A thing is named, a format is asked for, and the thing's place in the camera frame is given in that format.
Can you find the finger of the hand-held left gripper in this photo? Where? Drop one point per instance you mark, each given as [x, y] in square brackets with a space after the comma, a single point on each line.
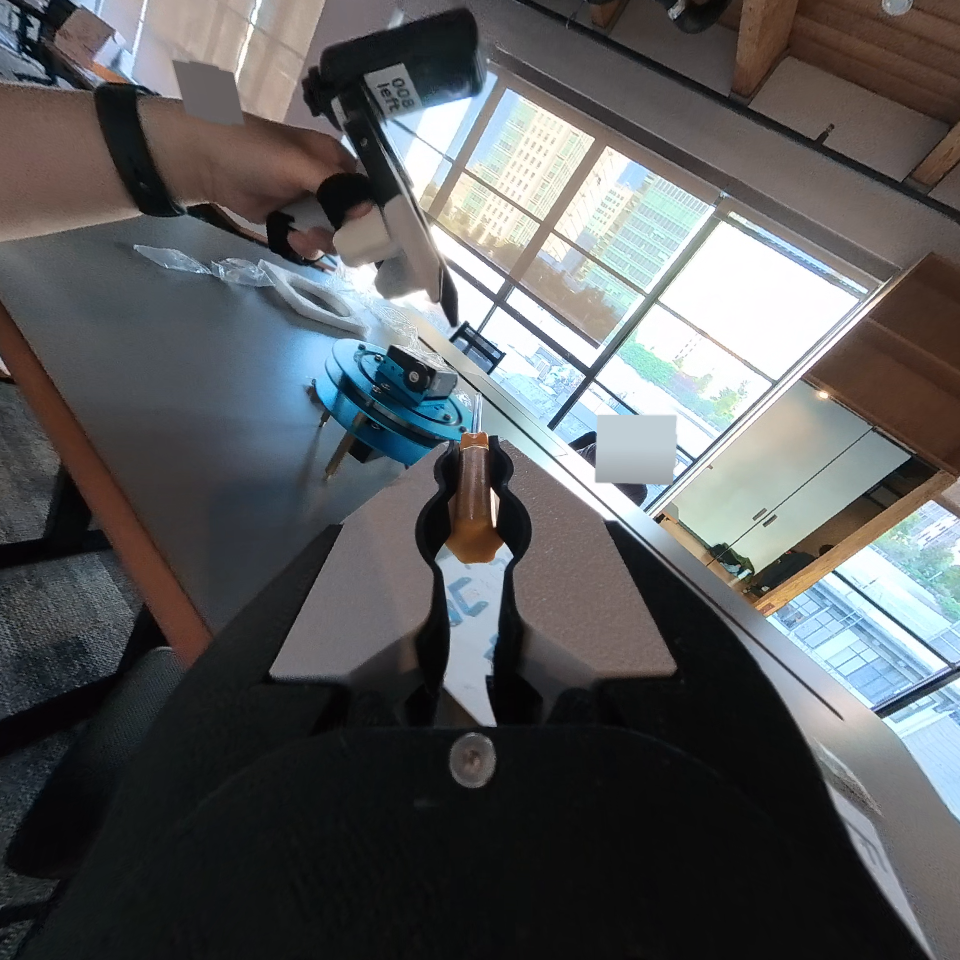
[420, 244]

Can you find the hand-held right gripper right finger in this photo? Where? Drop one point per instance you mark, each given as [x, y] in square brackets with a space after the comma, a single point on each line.
[585, 600]

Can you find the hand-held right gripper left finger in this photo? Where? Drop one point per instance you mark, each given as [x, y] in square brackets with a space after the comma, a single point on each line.
[360, 592]

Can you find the blue round servo base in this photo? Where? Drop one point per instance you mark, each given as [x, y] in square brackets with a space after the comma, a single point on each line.
[352, 405]

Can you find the person's left forearm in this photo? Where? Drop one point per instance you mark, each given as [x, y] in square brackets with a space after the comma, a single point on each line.
[52, 157]

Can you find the person's left hand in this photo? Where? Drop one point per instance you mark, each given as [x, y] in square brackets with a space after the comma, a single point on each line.
[247, 165]

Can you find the clear plastic bag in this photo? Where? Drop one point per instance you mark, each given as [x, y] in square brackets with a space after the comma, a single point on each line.
[240, 271]
[169, 259]
[394, 319]

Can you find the black chair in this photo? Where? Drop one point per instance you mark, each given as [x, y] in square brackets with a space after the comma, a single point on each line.
[480, 349]

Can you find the white double door cabinet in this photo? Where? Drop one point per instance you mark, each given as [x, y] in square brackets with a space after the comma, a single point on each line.
[787, 487]

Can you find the large paned window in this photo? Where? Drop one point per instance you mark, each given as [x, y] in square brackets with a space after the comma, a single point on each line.
[675, 262]

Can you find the black wristband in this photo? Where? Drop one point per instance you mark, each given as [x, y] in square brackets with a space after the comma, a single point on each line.
[131, 150]

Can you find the grey mesh office chair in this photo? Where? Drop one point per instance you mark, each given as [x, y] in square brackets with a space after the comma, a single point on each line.
[97, 750]

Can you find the cardboard box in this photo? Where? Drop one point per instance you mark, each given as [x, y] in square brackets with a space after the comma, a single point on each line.
[86, 34]

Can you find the white foam frame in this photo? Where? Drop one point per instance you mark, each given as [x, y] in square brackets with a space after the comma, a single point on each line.
[274, 279]

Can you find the wooden ceiling frame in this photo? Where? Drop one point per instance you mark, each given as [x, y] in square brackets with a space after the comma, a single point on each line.
[765, 45]

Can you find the wooden wall unit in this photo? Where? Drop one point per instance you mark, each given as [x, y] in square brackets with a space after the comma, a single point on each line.
[885, 337]

